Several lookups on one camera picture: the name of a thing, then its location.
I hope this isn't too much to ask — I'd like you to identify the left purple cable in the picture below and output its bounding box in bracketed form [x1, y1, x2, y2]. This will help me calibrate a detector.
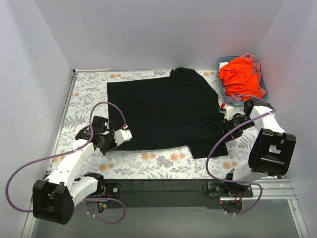
[5, 102, 129, 225]

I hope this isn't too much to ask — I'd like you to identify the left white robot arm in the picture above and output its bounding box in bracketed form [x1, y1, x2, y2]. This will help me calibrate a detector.
[32, 116, 131, 225]

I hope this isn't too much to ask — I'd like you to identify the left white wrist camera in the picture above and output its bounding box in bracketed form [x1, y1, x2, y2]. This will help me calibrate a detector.
[114, 125, 133, 146]

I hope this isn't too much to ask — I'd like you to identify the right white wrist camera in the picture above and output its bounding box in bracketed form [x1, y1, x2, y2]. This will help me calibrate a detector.
[219, 103, 234, 120]

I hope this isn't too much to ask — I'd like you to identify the black t-shirt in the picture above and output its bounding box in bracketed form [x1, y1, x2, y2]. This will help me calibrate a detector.
[107, 68, 227, 159]

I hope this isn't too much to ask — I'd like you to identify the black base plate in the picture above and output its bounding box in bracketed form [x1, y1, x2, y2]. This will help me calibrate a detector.
[89, 179, 253, 209]

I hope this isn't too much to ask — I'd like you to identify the aluminium mounting rail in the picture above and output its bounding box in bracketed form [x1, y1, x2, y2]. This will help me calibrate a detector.
[31, 179, 298, 203]

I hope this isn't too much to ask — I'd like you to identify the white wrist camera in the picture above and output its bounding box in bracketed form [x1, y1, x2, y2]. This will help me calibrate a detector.
[219, 103, 234, 120]
[114, 125, 133, 146]

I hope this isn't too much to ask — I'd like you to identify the orange t-shirt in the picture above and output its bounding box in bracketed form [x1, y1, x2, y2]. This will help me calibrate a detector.
[218, 57, 263, 102]

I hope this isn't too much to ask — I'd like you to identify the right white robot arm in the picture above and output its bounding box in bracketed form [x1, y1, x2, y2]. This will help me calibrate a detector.
[219, 98, 296, 196]

